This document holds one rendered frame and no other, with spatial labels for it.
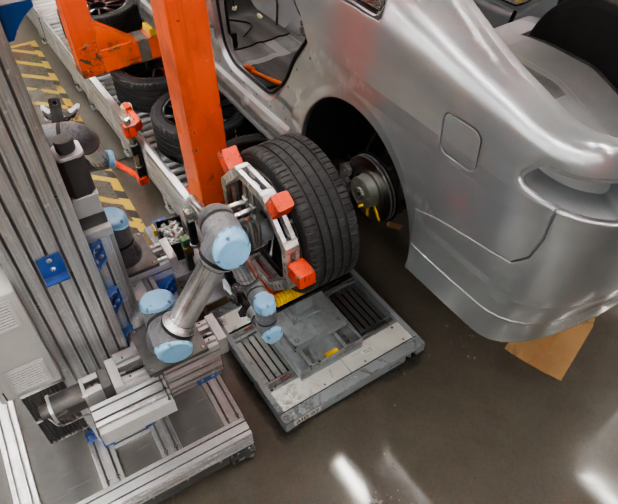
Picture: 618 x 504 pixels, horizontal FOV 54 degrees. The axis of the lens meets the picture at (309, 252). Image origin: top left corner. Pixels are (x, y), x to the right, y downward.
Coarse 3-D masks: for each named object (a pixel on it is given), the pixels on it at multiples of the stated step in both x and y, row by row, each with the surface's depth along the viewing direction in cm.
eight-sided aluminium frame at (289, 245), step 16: (224, 176) 256; (240, 176) 239; (256, 176) 235; (224, 192) 265; (256, 192) 230; (272, 192) 228; (240, 208) 273; (272, 224) 229; (288, 224) 229; (288, 240) 229; (256, 256) 275; (288, 256) 231; (272, 272) 267; (272, 288) 261; (288, 288) 244
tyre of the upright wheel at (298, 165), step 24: (264, 144) 245; (288, 144) 241; (312, 144) 239; (264, 168) 235; (288, 168) 231; (312, 168) 232; (240, 192) 273; (312, 192) 229; (336, 192) 232; (312, 216) 227; (336, 216) 232; (312, 240) 229; (336, 240) 234; (312, 264) 235; (336, 264) 242; (312, 288) 249
